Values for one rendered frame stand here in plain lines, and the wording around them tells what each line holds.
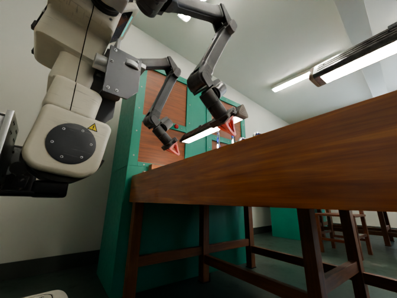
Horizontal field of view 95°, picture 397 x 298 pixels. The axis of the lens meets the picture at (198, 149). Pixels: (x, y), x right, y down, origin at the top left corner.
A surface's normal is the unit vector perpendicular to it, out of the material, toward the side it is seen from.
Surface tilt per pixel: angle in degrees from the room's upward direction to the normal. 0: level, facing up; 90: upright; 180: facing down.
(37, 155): 90
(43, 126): 90
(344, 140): 90
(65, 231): 90
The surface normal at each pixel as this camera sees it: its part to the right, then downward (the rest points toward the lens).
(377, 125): -0.80, -0.18
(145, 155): 0.59, -0.22
